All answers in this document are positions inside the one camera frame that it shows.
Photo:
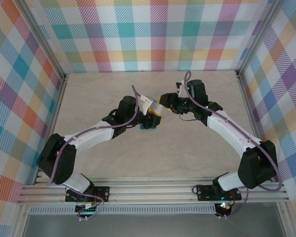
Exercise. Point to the orange pill bottle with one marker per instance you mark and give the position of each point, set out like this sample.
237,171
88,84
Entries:
157,114

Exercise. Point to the teal toy block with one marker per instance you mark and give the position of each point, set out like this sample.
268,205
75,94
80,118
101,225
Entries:
145,128

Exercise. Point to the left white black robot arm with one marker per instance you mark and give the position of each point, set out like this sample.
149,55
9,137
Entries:
93,134

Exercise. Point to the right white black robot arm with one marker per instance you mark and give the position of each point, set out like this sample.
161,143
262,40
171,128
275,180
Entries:
227,128

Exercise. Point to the green controller board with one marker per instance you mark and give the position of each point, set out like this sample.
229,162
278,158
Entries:
87,211

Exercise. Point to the black controller with led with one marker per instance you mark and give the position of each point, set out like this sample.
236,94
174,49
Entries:
225,207

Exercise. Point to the aluminium side rail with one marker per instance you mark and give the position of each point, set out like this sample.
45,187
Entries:
62,86
254,123

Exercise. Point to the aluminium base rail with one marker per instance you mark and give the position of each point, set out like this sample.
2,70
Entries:
150,190

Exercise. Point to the aluminium frame post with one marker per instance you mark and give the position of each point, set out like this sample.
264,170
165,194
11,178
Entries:
45,40
257,37

